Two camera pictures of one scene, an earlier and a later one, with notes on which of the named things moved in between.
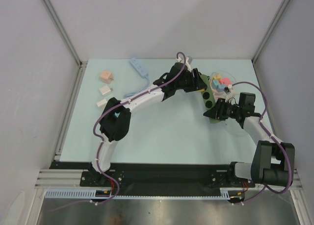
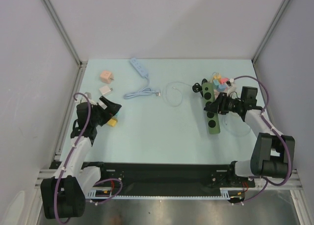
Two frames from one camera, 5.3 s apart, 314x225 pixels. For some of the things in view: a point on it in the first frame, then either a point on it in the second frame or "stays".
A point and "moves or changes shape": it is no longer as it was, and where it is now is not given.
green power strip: x=208 y=97 moves or changes shape
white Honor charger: x=105 y=89 stays
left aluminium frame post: x=81 y=64 stays
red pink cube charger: x=225 y=81 stays
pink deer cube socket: x=106 y=77 stays
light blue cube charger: x=220 y=87 stays
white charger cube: x=187 y=61 to x=92 y=101
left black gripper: x=197 y=84 to x=111 y=110
